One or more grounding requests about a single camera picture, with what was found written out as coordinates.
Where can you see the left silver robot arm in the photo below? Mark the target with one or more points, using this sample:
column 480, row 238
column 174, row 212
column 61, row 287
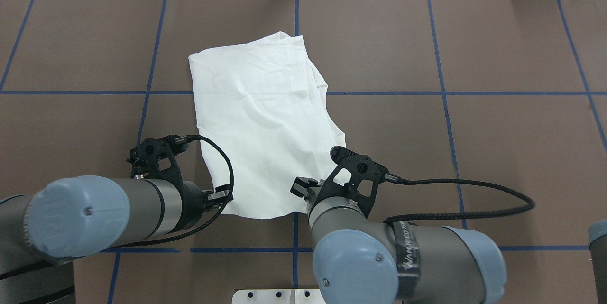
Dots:
column 42, row 234

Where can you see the white long-sleeve printed shirt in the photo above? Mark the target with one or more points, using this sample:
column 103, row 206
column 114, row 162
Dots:
column 265, row 104

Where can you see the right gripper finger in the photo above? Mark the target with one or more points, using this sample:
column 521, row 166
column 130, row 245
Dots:
column 303, row 187

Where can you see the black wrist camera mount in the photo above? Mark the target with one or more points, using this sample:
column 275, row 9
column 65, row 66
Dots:
column 361, row 168

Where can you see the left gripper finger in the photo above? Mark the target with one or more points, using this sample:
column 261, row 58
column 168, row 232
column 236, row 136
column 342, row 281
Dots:
column 220, row 196

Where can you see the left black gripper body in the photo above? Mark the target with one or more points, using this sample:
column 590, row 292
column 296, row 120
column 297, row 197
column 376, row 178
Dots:
column 193, row 196

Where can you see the white central pedestal column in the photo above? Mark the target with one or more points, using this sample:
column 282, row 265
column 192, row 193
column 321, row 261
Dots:
column 277, row 296

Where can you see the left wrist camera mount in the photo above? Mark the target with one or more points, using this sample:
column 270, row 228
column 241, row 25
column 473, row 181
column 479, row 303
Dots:
column 156, row 159

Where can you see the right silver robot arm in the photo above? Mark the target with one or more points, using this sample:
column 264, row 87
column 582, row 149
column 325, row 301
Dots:
column 356, row 261

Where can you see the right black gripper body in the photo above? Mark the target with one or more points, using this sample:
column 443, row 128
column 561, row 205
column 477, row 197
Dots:
column 300, row 186

